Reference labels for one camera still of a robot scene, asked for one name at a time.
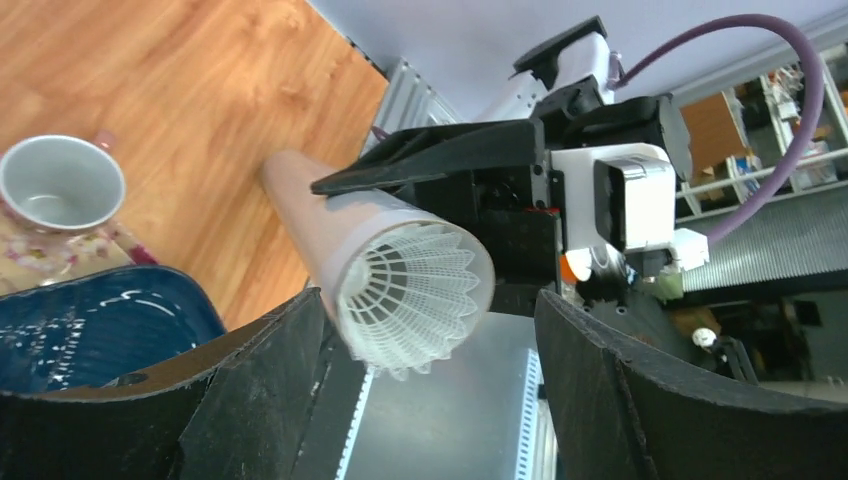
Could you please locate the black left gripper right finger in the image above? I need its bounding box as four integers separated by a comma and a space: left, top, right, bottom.
534, 290, 847, 479

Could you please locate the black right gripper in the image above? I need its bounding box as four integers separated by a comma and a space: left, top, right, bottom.
310, 92, 692, 314

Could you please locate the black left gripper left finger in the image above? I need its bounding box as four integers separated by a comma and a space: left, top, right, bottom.
1, 288, 326, 479

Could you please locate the white shuttlecock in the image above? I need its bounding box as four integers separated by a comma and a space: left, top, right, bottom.
336, 223, 483, 381

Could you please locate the grey shuttlecock tube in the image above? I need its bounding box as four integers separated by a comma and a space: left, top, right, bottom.
260, 150, 495, 359

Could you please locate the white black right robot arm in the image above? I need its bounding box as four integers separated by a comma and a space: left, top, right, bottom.
311, 17, 693, 315

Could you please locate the blue leaf-shaped plate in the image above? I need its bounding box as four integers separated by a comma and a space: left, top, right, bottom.
1, 265, 227, 394

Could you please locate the floral rectangular tray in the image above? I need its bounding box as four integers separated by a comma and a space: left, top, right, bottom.
1, 204, 158, 296

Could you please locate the floral ceramic cup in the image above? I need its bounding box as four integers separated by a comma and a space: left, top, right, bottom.
1, 134, 127, 233

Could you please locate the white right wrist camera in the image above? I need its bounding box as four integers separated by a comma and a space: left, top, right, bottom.
550, 143, 710, 281

